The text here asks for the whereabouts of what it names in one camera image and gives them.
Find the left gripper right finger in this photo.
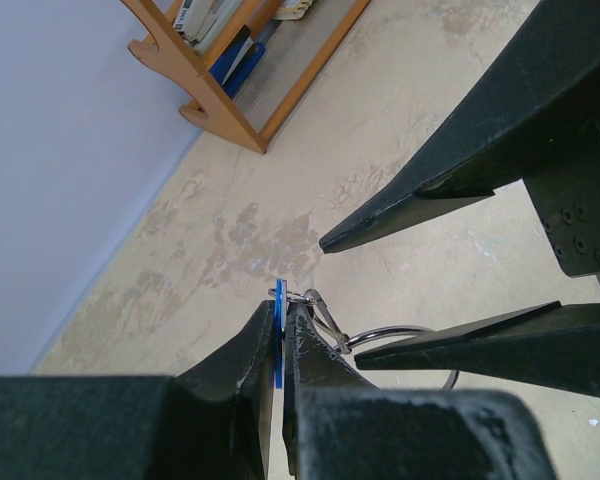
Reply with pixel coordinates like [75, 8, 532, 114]
[282, 305, 557, 479]

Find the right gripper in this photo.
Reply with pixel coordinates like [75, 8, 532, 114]
[319, 1, 600, 398]

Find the small comb binding piece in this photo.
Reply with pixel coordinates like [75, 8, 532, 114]
[273, 0, 314, 21]

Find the large metal keyring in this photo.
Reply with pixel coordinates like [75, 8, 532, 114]
[347, 324, 461, 390]

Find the wooden shelf rack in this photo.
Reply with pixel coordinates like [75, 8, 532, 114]
[124, 1, 368, 153]

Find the bunch of metal keys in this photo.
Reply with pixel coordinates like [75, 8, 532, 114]
[268, 288, 349, 351]

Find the white stapler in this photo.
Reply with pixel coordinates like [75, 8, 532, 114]
[173, 0, 242, 53]

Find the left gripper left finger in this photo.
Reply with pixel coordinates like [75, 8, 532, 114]
[0, 301, 275, 479]

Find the blue stapler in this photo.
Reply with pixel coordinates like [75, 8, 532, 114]
[210, 25, 266, 98]

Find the blue key tag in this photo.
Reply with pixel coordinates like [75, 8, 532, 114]
[273, 278, 288, 389]

